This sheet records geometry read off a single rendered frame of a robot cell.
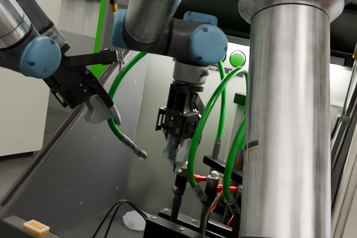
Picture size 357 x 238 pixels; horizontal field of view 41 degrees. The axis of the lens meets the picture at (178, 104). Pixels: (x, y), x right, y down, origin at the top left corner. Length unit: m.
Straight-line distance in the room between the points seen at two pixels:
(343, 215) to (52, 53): 0.67
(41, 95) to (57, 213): 2.97
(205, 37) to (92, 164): 0.64
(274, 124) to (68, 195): 0.95
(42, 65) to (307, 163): 0.52
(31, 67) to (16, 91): 3.26
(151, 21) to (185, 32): 0.16
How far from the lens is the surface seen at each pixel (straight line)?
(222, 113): 1.29
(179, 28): 0.90
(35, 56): 0.83
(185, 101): 1.01
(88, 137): 1.33
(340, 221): 1.07
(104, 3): 4.21
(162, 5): 0.68
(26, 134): 4.27
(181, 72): 1.01
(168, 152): 1.09
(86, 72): 1.01
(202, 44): 0.88
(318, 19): 0.51
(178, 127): 1.02
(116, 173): 1.52
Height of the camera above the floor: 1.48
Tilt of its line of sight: 11 degrees down
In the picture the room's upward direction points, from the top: 11 degrees clockwise
